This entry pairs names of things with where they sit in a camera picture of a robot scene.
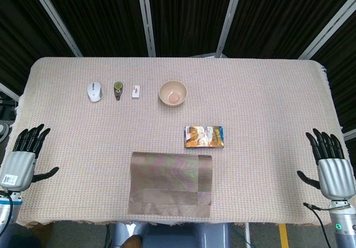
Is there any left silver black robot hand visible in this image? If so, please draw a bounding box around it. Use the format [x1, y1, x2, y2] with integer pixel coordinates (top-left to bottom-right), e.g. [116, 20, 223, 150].
[0, 123, 60, 192]

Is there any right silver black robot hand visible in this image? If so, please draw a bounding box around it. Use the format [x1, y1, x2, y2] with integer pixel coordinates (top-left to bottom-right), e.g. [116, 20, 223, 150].
[296, 128, 356, 201]

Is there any brown woven placemat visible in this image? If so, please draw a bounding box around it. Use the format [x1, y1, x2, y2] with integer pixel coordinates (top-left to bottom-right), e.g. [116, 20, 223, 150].
[127, 151, 214, 219]

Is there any beige bowl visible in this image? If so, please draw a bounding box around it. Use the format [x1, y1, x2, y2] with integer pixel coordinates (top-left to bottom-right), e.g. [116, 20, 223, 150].
[159, 80, 189, 107]

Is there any white computer mouse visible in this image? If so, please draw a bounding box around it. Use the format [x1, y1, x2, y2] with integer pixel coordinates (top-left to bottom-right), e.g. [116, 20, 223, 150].
[85, 81, 103, 103]

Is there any beige woven tablecloth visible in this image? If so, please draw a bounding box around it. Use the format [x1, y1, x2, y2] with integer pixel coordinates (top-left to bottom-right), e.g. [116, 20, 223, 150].
[12, 56, 350, 229]

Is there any green correction tape dispenser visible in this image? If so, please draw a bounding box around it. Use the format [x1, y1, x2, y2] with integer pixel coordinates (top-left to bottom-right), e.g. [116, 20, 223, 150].
[112, 81, 123, 101]

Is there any blue gold card box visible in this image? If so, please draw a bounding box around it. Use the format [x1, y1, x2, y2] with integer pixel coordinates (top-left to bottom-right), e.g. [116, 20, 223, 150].
[183, 125, 225, 149]

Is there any brown shoe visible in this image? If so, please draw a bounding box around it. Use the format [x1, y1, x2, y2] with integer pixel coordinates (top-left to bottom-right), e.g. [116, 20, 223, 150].
[122, 234, 142, 248]

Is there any grey robot torso base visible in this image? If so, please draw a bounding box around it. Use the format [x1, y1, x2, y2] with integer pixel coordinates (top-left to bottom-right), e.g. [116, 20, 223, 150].
[111, 221, 231, 248]

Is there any dark pleated curtain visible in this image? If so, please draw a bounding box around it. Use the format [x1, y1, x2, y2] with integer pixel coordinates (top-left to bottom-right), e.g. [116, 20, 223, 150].
[0, 0, 356, 133]

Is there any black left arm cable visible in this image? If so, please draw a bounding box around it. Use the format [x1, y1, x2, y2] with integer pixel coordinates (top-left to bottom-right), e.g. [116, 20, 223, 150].
[0, 191, 14, 234]

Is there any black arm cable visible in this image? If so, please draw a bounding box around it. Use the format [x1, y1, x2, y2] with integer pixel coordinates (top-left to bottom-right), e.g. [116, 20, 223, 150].
[0, 191, 14, 234]
[303, 202, 334, 248]

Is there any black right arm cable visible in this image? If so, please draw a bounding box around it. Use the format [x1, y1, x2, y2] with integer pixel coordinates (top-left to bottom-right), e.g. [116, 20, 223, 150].
[303, 202, 334, 248]

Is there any white metal frame post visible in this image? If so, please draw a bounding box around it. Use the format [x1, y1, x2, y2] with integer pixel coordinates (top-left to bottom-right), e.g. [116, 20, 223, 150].
[296, 0, 356, 60]
[135, 0, 156, 57]
[27, 0, 83, 57]
[215, 0, 245, 57]

